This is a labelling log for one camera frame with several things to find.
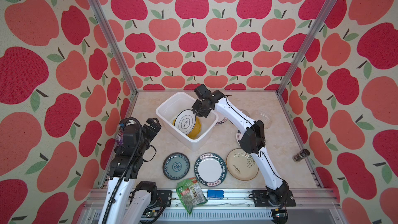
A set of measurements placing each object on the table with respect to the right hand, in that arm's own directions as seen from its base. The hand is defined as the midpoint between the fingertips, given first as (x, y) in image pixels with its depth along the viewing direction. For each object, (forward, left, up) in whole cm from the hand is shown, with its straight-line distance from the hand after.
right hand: (192, 114), depth 92 cm
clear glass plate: (+13, -45, -13) cm, 49 cm away
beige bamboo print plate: (-23, -30, -14) cm, 40 cm away
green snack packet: (-39, -4, -12) cm, 41 cm away
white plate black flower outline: (-1, +5, -8) cm, 9 cm away
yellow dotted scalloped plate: (-6, -2, -11) cm, 13 cm away
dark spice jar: (-17, -61, -4) cm, 63 cm away
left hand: (-19, +14, +14) cm, 27 cm away
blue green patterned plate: (-27, +6, -13) cm, 31 cm away
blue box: (-38, -16, -14) cm, 44 cm away
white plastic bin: (+2, +16, -1) cm, 16 cm away
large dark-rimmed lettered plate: (-27, -13, -13) cm, 33 cm away
